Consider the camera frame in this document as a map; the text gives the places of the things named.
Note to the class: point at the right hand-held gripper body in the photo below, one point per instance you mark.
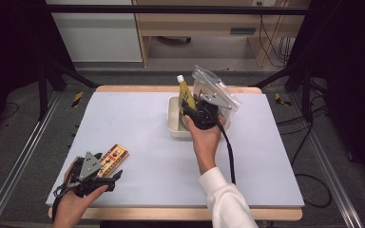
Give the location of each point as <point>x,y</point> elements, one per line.
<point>207,115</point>

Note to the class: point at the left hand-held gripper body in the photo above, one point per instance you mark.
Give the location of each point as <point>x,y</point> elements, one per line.
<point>88,167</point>

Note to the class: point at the yellow green spouted pouch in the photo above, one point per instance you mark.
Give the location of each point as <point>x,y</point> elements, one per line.
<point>185,93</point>

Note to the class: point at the white plastic bin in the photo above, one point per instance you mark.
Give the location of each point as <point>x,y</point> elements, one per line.
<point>174,123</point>

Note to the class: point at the clear bag of dark seaweed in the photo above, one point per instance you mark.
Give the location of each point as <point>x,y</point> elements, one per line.
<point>210,84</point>

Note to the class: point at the person's right hand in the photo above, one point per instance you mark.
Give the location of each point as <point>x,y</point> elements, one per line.
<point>206,145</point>

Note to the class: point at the person's left hand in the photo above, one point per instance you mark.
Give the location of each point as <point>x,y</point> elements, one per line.
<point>71,209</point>

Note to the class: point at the brown and gold flat box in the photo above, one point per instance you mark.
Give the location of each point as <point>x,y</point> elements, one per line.
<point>115,156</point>

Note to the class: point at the pale grey table mat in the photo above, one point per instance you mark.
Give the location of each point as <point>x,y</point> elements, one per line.
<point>139,133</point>

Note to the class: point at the light wooden desk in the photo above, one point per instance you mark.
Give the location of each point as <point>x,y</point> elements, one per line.
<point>202,22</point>

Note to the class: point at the white cabinet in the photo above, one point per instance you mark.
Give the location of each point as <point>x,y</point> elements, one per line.
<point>98,34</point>

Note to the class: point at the black curtain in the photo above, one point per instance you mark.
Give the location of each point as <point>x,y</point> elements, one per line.
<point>9,47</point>
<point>351,79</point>

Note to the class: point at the aluminium floor rail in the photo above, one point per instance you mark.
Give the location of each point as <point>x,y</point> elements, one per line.
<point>329,164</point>
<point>19,158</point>

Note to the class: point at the black metal frame stand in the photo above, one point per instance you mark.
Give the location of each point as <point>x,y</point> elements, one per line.
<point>42,95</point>
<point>305,91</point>

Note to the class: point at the black horizontal frame bar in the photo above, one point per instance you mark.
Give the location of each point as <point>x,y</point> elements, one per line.
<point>171,10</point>

